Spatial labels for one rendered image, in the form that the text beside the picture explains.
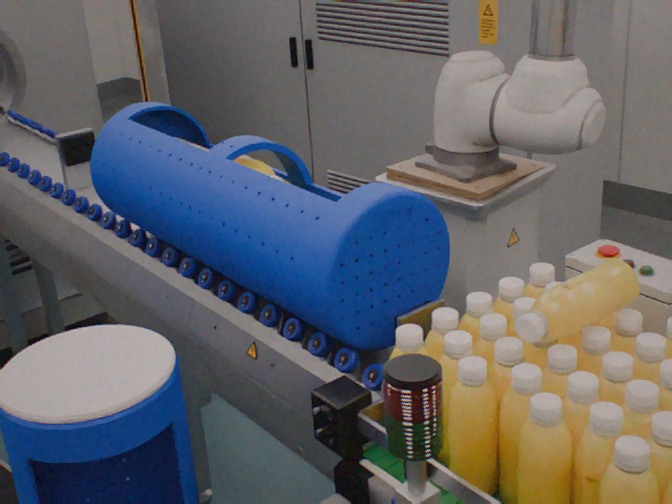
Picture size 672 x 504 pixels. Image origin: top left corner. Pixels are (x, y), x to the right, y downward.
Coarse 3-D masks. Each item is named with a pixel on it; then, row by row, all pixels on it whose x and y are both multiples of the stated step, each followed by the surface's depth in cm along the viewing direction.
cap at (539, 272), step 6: (534, 264) 155; (540, 264) 155; (546, 264) 155; (534, 270) 153; (540, 270) 153; (546, 270) 153; (552, 270) 153; (534, 276) 153; (540, 276) 153; (546, 276) 153; (552, 276) 153; (540, 282) 153
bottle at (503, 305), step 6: (498, 294) 151; (522, 294) 150; (498, 300) 151; (504, 300) 150; (510, 300) 149; (492, 306) 152; (498, 306) 151; (504, 306) 150; (510, 306) 150; (492, 312) 152; (498, 312) 150; (504, 312) 150; (510, 312) 149; (510, 318) 149
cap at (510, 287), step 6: (504, 282) 150; (510, 282) 150; (516, 282) 150; (522, 282) 150; (498, 288) 151; (504, 288) 149; (510, 288) 149; (516, 288) 149; (522, 288) 149; (504, 294) 150; (510, 294) 149; (516, 294) 149
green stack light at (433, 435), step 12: (396, 420) 100; (432, 420) 100; (396, 432) 101; (408, 432) 100; (420, 432) 100; (432, 432) 101; (396, 444) 102; (408, 444) 101; (420, 444) 101; (432, 444) 101; (396, 456) 102; (408, 456) 102; (420, 456) 101; (432, 456) 102
